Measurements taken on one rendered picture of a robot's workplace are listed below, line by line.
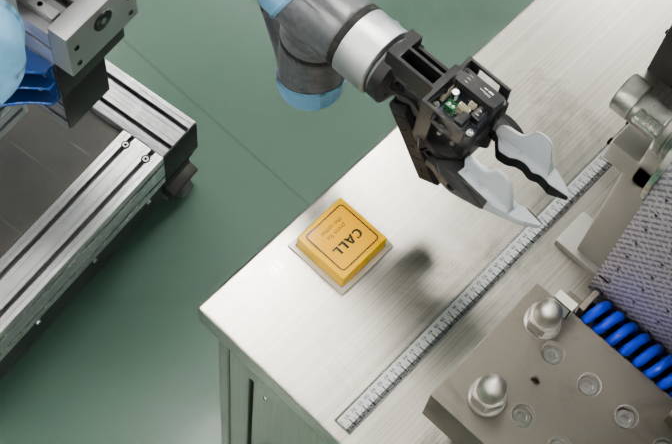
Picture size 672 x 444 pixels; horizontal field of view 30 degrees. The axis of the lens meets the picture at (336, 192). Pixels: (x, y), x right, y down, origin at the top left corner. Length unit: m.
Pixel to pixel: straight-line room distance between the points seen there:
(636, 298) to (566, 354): 0.08
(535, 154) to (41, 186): 1.17
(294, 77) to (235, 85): 1.20
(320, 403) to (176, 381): 0.97
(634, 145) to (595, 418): 0.26
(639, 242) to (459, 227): 0.31
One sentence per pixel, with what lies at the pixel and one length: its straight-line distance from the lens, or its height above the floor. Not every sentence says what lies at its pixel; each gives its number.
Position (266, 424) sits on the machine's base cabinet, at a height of 0.71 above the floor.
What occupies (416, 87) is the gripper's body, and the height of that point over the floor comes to 1.14.
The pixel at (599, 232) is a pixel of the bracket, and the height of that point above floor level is 0.97.
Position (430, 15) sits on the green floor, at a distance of 2.64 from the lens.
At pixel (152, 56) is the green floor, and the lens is 2.56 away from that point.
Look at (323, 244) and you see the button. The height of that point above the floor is 0.92.
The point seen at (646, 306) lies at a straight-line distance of 1.22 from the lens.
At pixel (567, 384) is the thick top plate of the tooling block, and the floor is 1.03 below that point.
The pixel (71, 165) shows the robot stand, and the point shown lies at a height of 0.21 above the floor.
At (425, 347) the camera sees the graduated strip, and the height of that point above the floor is 0.90.
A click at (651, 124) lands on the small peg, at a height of 1.25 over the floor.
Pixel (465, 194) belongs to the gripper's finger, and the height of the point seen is 1.09.
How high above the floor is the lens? 2.15
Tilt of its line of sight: 63 degrees down
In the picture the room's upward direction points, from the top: 9 degrees clockwise
